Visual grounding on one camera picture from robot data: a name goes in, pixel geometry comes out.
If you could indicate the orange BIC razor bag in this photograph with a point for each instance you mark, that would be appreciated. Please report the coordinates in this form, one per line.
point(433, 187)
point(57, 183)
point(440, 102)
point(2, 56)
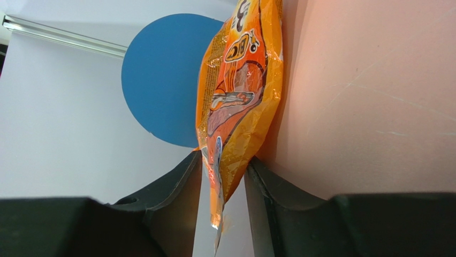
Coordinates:
point(239, 90)

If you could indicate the blue shelf unit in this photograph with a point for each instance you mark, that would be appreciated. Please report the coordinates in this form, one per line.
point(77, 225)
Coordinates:
point(368, 103)

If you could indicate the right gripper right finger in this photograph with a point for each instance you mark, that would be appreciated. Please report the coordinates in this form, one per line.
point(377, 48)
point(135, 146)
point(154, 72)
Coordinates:
point(287, 221)

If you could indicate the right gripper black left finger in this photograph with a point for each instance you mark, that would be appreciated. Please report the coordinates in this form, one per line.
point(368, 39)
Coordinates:
point(157, 220)

